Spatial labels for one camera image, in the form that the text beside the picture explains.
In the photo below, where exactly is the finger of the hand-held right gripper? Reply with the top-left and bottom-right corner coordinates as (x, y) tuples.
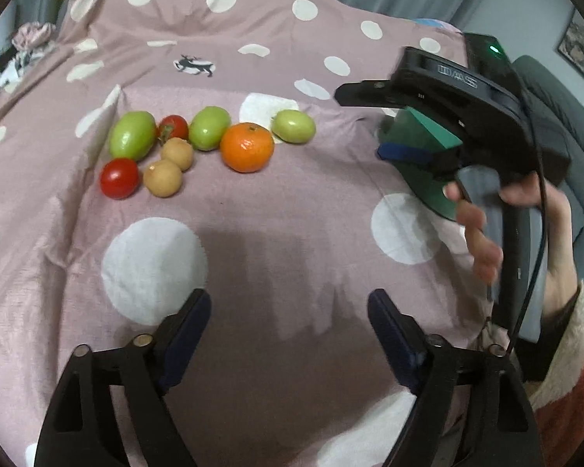
(335, 79), (396, 109)
(376, 142), (464, 179)

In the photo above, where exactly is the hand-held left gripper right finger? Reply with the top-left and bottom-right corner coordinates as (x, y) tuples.
(367, 288), (548, 467)

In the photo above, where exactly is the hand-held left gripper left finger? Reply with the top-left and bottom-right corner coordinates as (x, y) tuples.
(33, 288), (212, 467)

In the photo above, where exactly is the green plastic bowl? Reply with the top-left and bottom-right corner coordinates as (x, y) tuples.
(378, 106), (464, 221)

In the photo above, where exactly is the small pale green jujube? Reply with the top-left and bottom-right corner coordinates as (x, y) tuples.
(271, 109), (317, 145)

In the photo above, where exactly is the orange mandarin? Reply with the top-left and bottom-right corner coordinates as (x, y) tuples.
(219, 122), (276, 174)

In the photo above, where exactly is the brown longan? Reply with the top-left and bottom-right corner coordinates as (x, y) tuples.
(160, 137), (195, 172)
(142, 159), (184, 198)

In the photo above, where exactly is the person's right forearm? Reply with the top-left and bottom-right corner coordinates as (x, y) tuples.
(518, 279), (584, 467)

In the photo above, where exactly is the person's right hand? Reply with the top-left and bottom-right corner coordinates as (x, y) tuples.
(443, 172), (580, 317)

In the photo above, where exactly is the grey sofa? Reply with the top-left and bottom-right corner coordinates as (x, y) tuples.
(513, 55), (584, 273)

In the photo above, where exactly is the pink polka dot blanket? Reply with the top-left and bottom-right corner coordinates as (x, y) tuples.
(0, 0), (541, 467)

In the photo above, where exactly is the red cherry tomato green stem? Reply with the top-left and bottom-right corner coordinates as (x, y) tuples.
(158, 114), (190, 145)

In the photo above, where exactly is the large oblong green jujube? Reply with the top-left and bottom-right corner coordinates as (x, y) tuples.
(109, 110), (157, 162)

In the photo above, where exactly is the floral crumpled cloth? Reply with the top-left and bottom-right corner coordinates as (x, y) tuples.
(0, 22), (59, 93)

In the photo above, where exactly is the black cable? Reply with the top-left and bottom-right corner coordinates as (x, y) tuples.
(508, 90), (551, 353)

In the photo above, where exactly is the framed wall picture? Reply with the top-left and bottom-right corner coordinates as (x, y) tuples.
(557, 10), (584, 84)

